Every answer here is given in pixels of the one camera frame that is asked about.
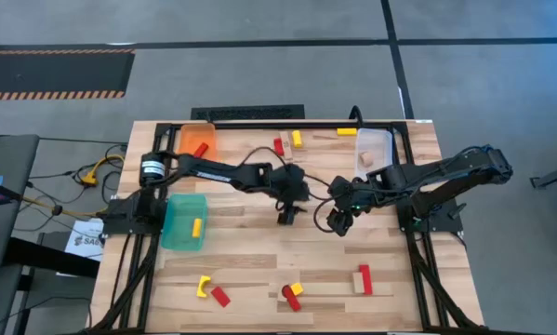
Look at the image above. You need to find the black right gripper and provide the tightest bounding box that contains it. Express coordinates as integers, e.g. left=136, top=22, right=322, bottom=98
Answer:
left=325, top=175, right=370, bottom=236

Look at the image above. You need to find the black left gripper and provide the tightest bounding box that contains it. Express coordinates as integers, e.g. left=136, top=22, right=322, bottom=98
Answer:
left=271, top=163, right=311, bottom=227

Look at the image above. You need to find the red long block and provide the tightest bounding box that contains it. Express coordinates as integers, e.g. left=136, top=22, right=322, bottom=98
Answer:
left=358, top=263, right=374, bottom=297

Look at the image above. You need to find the natural wooden plank with label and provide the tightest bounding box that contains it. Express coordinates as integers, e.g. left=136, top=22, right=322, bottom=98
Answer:
left=279, top=130, right=294, bottom=161

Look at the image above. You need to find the red cylinder block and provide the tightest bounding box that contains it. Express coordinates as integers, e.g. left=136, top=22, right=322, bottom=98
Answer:
left=281, top=284, right=303, bottom=313

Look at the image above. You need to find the yellow arch block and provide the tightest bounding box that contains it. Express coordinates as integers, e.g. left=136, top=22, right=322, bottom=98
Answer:
left=195, top=275, right=213, bottom=299

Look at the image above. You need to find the clear plastic bin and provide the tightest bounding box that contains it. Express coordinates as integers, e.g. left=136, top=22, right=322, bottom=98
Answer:
left=354, top=127, right=395, bottom=181

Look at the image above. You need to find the red rectangular block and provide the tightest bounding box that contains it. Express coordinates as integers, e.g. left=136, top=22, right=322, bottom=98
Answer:
left=210, top=286, right=232, bottom=309

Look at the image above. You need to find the black perforated floor mat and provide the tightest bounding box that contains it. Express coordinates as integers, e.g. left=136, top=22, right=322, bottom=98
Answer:
left=190, top=103, right=306, bottom=121

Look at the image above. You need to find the green translucent plastic bin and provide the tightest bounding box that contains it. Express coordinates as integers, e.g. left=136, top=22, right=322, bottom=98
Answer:
left=160, top=193, right=209, bottom=253

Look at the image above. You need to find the orange translucent plastic bin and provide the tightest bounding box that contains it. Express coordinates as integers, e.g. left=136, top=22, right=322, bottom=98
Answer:
left=178, top=122, right=219, bottom=163

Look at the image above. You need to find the white printed paper sheet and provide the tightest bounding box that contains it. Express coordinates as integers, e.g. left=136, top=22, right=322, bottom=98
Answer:
left=64, top=217, right=106, bottom=262

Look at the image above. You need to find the black desk beam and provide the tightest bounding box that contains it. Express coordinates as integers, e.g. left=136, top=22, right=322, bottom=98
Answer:
left=3, top=235, right=101, bottom=280

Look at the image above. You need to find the black hazard-striped floor mat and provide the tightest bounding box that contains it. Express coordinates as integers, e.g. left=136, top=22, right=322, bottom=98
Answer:
left=0, top=47, right=137, bottom=101

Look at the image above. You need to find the grey desk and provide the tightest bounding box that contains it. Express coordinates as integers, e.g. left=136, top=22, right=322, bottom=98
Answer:
left=0, top=133, right=41, bottom=274

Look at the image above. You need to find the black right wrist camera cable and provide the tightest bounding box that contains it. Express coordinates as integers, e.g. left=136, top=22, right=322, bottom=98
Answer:
left=312, top=197, right=338, bottom=234

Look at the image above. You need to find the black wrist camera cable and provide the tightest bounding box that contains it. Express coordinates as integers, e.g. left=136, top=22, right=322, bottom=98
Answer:
left=312, top=197, right=338, bottom=234
left=238, top=146, right=335, bottom=190

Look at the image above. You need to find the black left wrist camera cable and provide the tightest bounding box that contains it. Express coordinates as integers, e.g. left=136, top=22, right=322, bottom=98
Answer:
left=238, top=146, right=335, bottom=190

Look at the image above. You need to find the black aluminium table frame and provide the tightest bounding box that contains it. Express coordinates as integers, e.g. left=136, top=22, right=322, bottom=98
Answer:
left=85, top=119, right=486, bottom=335

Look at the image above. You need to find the yellow cable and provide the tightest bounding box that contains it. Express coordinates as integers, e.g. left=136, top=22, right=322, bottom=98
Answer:
left=20, top=154, right=126, bottom=219

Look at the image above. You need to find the black floor cable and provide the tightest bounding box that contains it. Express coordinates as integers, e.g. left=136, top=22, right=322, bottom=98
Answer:
left=26, top=137, right=128, bottom=234

